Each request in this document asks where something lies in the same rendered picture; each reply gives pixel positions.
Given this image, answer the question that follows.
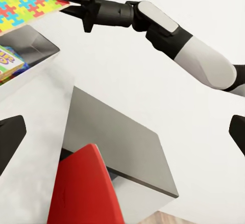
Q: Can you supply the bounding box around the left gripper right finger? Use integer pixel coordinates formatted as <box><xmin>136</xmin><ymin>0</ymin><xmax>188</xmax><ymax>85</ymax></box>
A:
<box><xmin>229</xmin><ymin>115</ymin><xmax>245</xmax><ymax>156</ymax></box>

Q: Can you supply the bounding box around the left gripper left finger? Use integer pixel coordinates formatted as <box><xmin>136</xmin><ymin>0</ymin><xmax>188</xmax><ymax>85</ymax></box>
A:
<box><xmin>0</xmin><ymin>115</ymin><xmax>27</xmax><ymax>176</ymax></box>

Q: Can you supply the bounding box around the board game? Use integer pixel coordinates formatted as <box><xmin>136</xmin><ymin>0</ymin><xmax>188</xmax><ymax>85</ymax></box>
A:
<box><xmin>0</xmin><ymin>45</ymin><xmax>25</xmax><ymax>81</ymax></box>
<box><xmin>4</xmin><ymin>46</ymin><xmax>31</xmax><ymax>77</ymax></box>

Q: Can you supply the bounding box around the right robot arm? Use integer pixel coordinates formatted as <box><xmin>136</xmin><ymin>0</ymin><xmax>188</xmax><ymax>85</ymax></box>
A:
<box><xmin>60</xmin><ymin>0</ymin><xmax>245</xmax><ymax>97</ymax></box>

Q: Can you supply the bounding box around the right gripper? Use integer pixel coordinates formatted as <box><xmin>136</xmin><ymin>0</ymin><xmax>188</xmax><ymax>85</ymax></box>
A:
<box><xmin>60</xmin><ymin>0</ymin><xmax>120</xmax><ymax>33</ymax></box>

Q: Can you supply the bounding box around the jigsaw puzzle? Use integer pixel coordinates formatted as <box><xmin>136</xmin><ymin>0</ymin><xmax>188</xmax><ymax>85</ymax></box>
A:
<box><xmin>0</xmin><ymin>0</ymin><xmax>71</xmax><ymax>36</ymax></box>
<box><xmin>0</xmin><ymin>74</ymin><xmax>15</xmax><ymax>86</ymax></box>

